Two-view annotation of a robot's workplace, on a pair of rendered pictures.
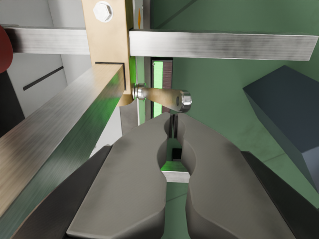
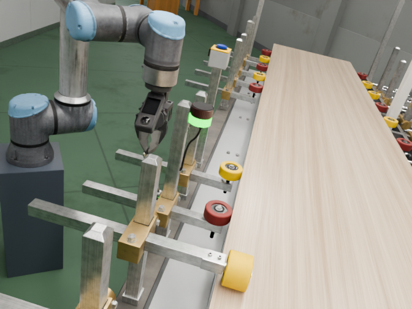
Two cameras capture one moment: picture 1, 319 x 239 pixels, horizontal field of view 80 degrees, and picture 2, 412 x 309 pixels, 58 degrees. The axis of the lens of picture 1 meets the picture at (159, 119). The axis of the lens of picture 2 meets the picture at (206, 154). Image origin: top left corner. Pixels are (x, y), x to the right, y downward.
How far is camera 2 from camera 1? 0.96 m
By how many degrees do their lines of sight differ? 31
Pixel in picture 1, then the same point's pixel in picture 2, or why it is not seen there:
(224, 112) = not seen: hidden behind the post
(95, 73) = (170, 187)
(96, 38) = (168, 205)
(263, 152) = (65, 200)
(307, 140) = (53, 178)
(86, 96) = (169, 168)
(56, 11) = (206, 287)
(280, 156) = not seen: hidden behind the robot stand
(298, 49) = (90, 183)
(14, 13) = not seen: hidden behind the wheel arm
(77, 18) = (194, 279)
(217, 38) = (121, 194)
